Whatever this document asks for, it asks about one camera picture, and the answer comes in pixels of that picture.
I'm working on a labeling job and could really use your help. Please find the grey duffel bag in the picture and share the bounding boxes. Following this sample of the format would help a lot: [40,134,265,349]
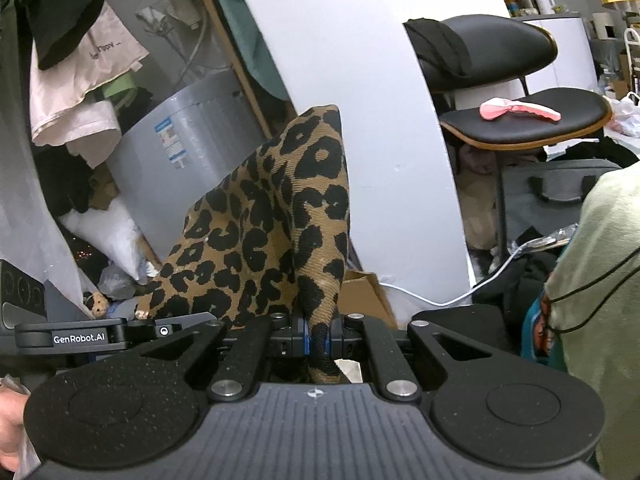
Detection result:
[500,160,623,256]

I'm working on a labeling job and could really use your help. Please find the pink item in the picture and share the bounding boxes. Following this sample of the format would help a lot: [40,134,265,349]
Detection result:
[479,97,562,122]

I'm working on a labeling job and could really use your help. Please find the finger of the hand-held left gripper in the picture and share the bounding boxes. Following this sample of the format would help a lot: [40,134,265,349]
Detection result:
[127,323,184,337]

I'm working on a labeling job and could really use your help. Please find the clear plastic bag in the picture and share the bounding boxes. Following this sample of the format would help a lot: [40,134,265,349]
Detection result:
[97,265,136,298]

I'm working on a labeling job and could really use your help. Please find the teal bag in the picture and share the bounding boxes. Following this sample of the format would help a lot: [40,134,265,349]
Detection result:
[522,292,558,361]

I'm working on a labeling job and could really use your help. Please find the white cable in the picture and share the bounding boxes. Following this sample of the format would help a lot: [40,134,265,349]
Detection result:
[377,230,581,307]

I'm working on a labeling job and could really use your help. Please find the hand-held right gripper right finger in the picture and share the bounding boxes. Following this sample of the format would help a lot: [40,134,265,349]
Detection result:
[322,312,493,402]

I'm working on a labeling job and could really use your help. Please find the person's left hand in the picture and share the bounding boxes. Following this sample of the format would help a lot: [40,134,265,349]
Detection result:
[0,392,31,471]

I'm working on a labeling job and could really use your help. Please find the grey wrapped appliance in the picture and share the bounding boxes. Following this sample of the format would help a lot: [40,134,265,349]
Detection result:
[107,67,273,266]

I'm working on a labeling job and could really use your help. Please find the leopard print garment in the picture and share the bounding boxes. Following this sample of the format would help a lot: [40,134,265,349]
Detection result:
[135,105,351,386]

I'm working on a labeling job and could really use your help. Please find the brown cardboard sheet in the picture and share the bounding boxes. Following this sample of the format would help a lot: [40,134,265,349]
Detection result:
[340,270,398,331]

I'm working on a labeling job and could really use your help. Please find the teal hanging garment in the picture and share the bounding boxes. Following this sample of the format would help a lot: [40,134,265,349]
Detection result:
[202,0,288,101]

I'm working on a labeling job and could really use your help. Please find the white cabinet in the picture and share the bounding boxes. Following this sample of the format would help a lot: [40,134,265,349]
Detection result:
[520,12,601,96]

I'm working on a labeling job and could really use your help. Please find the black t-shirt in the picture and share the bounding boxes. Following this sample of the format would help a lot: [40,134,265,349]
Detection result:
[22,0,107,71]

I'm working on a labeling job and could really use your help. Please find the white plastic bag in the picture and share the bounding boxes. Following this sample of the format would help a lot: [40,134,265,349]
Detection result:
[600,92,640,138]
[57,195,151,281]

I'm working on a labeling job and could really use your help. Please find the black chair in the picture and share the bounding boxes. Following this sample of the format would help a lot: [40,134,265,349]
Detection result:
[402,14,613,261]

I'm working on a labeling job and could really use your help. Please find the beige tote bag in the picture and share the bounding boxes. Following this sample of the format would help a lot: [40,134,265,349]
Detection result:
[30,0,151,168]

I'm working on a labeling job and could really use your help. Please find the black bag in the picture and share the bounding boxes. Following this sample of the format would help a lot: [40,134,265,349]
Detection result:
[470,247,561,356]

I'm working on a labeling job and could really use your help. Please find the teddy bear toy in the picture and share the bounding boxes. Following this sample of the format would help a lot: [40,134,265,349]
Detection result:
[82,291,111,318]

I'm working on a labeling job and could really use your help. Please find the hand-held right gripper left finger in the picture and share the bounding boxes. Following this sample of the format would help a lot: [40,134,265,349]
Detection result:
[142,312,308,402]

